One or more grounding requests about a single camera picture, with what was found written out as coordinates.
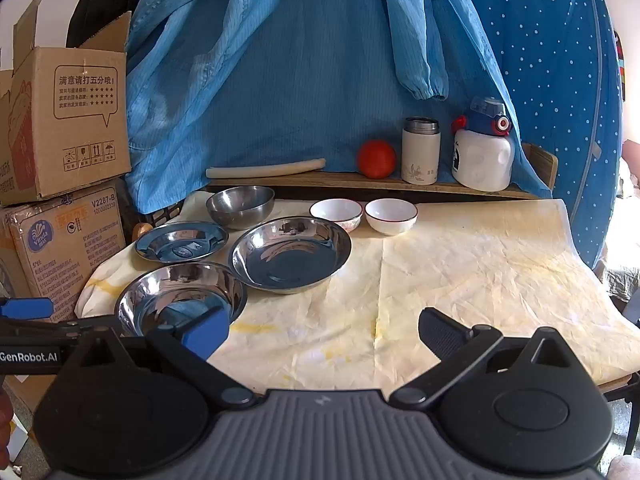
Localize white red-rimmed ceramic bowl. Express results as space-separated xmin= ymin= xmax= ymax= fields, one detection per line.
xmin=308 ymin=198 xmax=364 ymax=234
xmin=364 ymin=198 xmax=419 ymax=237

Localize long white stick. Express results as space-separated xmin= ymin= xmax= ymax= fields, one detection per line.
xmin=206 ymin=158 xmax=327 ymax=179

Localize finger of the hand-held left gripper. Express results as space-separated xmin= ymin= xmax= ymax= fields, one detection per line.
xmin=0 ymin=297 xmax=55 ymax=321
xmin=0 ymin=316 xmax=128 ymax=341

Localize cardboard box with blue logo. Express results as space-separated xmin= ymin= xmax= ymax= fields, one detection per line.
xmin=0 ymin=177 xmax=128 ymax=321

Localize blue white-dotted cloth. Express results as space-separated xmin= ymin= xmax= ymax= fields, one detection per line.
xmin=450 ymin=0 xmax=626 ymax=271

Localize large stainless steel bowls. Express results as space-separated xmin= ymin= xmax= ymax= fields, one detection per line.
xmin=228 ymin=216 xmax=353 ymax=295
xmin=114 ymin=261 xmax=249 ymax=341

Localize white water bottle blue lid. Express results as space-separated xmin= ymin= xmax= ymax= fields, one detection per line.
xmin=451 ymin=96 xmax=515 ymax=192

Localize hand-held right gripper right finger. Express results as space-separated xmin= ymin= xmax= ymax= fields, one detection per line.
xmin=389 ymin=307 xmax=573 ymax=408

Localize light blue hanging garment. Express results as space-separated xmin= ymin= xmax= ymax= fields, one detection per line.
xmin=125 ymin=0 xmax=553 ymax=216

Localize white thermos cup steel lid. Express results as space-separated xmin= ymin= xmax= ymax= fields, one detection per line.
xmin=401 ymin=117 xmax=441 ymax=185

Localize cardboard box with speech bubble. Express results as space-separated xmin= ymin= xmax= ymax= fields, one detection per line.
xmin=0 ymin=0 xmax=133 ymax=208

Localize steel plate with blue sticker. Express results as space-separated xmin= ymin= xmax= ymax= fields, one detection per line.
xmin=134 ymin=220 xmax=230 ymax=264

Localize black hanging garment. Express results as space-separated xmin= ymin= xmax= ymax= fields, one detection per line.
xmin=65 ymin=0 xmax=151 ymax=51

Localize grey cloth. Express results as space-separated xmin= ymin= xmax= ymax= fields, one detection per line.
xmin=604 ymin=255 xmax=640 ymax=303

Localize red tomato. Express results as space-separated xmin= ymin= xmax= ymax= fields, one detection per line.
xmin=357 ymin=139 xmax=398 ymax=179

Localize steel bowl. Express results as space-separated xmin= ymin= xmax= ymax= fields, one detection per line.
xmin=205 ymin=185 xmax=276 ymax=231

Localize cream tablecloth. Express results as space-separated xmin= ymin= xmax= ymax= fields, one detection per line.
xmin=75 ymin=192 xmax=640 ymax=396

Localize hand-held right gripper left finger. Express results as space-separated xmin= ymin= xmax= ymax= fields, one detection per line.
xmin=72 ymin=305 xmax=258 ymax=408

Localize black plastic crate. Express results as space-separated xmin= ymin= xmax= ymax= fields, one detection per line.
xmin=145 ymin=200 xmax=186 ymax=228

